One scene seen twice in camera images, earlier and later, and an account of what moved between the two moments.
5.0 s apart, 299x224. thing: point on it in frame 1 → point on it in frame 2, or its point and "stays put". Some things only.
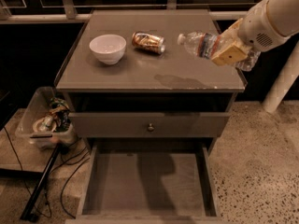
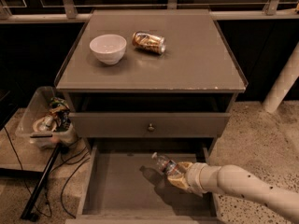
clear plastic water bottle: [204, 45] → [167, 164]
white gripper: [256, 28] → [193, 177]
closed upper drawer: [148, 124] stays put
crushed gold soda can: [149, 42] stays put
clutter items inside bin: [56, 119] stays put
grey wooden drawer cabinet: [151, 112] stays put
